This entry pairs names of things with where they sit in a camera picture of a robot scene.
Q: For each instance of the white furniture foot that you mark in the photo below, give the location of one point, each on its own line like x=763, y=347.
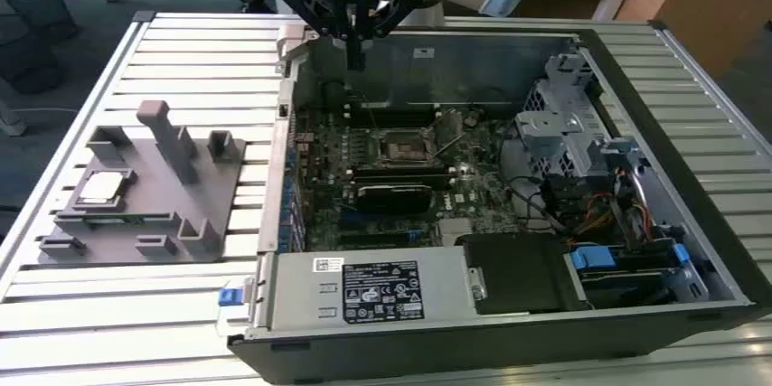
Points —
x=12, y=121

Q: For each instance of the green motherboard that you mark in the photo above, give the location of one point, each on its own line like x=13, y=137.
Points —
x=476, y=178

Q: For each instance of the black graphics card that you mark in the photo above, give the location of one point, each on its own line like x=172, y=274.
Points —
x=392, y=200

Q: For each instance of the black mesh waste bin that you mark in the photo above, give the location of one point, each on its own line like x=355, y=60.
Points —
x=36, y=20

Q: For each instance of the black RAM slot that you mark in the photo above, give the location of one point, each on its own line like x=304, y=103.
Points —
x=359, y=120
x=397, y=172
x=359, y=111
x=409, y=181

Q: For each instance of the thin metal locking lever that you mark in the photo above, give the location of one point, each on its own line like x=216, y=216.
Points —
x=373, y=117

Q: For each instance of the black open PC case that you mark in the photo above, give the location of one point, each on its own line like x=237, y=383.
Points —
x=421, y=359

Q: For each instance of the blue latch tab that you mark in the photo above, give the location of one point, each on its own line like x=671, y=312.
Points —
x=231, y=296

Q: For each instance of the grey metal disk bay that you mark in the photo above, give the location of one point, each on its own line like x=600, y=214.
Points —
x=693, y=286

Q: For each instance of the blue disk carrier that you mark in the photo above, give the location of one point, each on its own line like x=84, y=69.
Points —
x=591, y=259

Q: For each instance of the silver metal support bar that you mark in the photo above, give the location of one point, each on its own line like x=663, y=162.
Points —
x=648, y=187

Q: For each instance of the grey plastic retention latch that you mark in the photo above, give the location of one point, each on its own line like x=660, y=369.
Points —
x=289, y=35

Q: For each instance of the green RAM stick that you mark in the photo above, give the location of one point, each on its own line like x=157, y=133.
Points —
x=135, y=218

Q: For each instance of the grey parts rack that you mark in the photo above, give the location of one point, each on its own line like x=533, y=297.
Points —
x=211, y=205

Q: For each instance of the black plastic shroud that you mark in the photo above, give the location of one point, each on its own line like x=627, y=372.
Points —
x=519, y=273

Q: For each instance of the CPU socket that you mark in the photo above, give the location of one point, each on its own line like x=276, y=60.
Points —
x=400, y=148

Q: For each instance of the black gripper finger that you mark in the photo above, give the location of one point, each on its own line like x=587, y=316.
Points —
x=392, y=13
x=320, y=11

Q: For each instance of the silver power supply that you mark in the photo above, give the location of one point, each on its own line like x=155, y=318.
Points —
x=301, y=295

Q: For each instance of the grey metal drive cage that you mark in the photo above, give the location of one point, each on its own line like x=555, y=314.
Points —
x=543, y=126

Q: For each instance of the grey plastic drive latch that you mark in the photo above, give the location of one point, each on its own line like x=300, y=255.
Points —
x=615, y=148

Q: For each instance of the silver CPU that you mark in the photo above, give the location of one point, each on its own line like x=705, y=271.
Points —
x=103, y=187

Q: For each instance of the silver chipset heatsink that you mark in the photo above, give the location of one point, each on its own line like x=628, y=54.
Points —
x=456, y=228

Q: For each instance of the black expansion slot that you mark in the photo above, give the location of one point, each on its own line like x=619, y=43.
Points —
x=373, y=240

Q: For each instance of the wooden cabinet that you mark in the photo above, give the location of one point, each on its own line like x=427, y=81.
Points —
x=724, y=6

